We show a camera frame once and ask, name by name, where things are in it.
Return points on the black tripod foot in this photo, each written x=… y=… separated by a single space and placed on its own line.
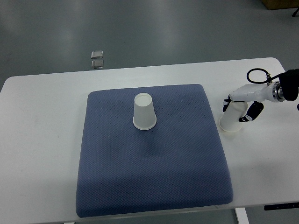
x=295 y=12

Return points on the white paper cup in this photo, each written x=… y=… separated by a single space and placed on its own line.
x=229 y=122
x=144 y=117

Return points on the black table control panel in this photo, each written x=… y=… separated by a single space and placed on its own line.
x=281 y=206

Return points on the brown cardboard box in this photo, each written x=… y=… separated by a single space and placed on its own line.
x=280 y=4

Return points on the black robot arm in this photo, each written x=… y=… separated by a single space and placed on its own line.
x=284 y=86

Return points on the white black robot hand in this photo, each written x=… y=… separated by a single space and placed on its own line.
x=256 y=93

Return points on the blue fabric cushion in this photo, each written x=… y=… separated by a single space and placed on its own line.
x=179 y=163

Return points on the lower metal floor socket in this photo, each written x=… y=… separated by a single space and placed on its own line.
x=97 y=64

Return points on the white table leg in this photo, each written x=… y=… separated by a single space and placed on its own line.
x=241 y=216

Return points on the white paper cup on cushion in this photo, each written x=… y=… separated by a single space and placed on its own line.
x=144 y=117

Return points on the metal floor socket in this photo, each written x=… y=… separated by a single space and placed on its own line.
x=96 y=54
x=97 y=64

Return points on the upper metal floor socket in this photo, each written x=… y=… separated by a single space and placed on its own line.
x=96 y=54

